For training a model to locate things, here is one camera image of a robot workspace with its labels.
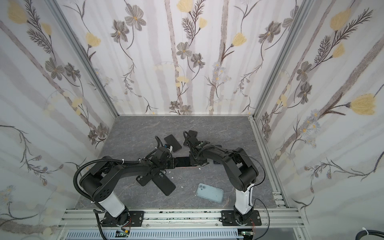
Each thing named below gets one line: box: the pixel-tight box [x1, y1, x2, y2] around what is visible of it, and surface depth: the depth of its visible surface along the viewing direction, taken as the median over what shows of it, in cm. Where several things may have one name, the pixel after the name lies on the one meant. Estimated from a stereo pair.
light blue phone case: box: [196, 182, 225, 204], surface depth 85 cm
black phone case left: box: [136, 174, 153, 187], surface depth 90 cm
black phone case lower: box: [151, 171, 176, 196], surface depth 88 cm
